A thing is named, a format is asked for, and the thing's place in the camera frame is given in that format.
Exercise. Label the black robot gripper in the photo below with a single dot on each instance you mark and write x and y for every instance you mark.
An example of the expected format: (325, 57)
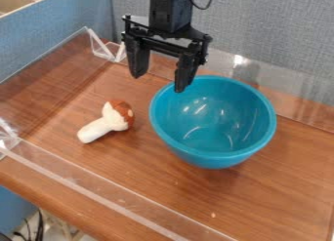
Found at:
(166, 32)

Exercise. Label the white brown toy mushroom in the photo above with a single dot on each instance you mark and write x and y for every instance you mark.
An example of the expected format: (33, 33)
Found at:
(118, 118)

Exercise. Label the blue plastic bowl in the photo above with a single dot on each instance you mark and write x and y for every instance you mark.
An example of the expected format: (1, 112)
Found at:
(216, 123)

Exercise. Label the clear acrylic back barrier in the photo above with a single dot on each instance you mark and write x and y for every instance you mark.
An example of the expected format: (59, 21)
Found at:
(278, 78)

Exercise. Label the clear acrylic barrier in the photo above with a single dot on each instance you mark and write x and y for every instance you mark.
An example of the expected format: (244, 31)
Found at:
(143, 211)
(278, 78)

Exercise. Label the clear acrylic front barrier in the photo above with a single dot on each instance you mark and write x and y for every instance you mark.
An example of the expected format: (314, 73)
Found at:
(143, 211)

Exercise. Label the clear acrylic corner bracket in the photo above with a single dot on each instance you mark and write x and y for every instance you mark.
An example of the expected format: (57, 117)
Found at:
(108, 51)

